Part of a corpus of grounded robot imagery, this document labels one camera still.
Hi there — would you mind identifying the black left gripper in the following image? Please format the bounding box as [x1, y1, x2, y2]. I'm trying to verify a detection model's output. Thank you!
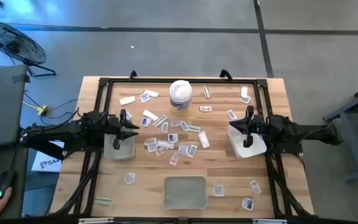
[104, 108, 140, 151]

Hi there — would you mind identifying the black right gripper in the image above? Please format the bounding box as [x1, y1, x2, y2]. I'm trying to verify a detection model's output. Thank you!
[229, 105, 266, 149]

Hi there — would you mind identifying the long white gauze packet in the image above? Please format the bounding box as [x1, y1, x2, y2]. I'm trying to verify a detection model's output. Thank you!
[198, 131, 211, 149]

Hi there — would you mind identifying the translucent plastic bin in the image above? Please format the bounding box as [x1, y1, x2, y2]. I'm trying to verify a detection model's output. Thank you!
[227, 123, 267, 159]
[163, 175, 208, 210]
[103, 132, 136, 161]

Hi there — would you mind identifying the white lid wipes canister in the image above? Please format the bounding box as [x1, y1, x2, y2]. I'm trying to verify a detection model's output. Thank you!
[169, 80, 193, 118]

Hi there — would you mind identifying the white paper box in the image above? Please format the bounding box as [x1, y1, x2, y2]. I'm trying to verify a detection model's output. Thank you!
[31, 140, 65, 173]

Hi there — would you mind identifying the yellow power plug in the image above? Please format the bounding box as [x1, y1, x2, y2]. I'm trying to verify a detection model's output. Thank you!
[22, 100, 49, 116]

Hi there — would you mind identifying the dark grey desk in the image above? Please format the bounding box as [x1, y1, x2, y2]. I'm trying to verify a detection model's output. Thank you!
[0, 142, 30, 220]

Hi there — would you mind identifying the blue grey metal cart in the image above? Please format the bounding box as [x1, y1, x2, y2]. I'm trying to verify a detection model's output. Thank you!
[323, 79, 358, 183]

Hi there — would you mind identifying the black computer mouse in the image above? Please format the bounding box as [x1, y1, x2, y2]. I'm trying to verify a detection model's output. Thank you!
[0, 169, 16, 200]

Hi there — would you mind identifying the black floor fan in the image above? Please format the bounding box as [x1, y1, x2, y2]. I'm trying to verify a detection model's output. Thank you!
[0, 20, 57, 78]

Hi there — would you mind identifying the black cable bundle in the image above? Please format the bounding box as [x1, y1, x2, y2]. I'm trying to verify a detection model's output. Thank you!
[264, 154, 312, 217]
[53, 151, 102, 216]

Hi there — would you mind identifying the white bracket plate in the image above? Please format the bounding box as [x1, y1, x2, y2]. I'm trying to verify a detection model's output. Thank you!
[78, 217, 114, 224]
[252, 218, 288, 224]

